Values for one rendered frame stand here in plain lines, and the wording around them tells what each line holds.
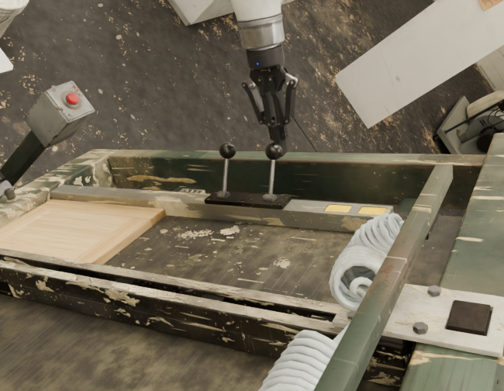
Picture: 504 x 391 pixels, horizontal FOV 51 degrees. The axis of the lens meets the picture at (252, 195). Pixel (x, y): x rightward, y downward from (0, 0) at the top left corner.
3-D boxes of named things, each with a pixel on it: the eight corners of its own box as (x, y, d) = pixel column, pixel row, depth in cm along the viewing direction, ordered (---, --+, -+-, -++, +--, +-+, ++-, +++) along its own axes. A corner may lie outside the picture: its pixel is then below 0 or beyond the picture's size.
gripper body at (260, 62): (290, 40, 110) (296, 84, 114) (254, 43, 114) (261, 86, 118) (274, 48, 104) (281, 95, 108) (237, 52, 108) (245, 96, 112)
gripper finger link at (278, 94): (274, 71, 113) (280, 70, 112) (284, 122, 117) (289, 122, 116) (266, 77, 110) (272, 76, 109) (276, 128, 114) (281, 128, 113)
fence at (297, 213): (67, 197, 154) (62, 184, 152) (395, 223, 106) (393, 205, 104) (53, 205, 150) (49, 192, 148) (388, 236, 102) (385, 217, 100)
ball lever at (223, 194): (220, 201, 124) (226, 143, 124) (234, 202, 122) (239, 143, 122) (211, 199, 120) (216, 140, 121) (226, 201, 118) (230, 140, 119)
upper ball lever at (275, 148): (266, 204, 118) (270, 143, 118) (281, 205, 116) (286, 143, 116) (257, 203, 114) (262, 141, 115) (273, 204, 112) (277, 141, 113)
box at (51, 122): (50, 108, 179) (73, 78, 167) (71, 137, 180) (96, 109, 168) (21, 119, 169) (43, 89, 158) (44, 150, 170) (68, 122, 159)
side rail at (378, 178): (129, 180, 175) (119, 149, 171) (493, 199, 120) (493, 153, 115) (116, 188, 171) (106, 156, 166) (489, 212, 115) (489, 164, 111)
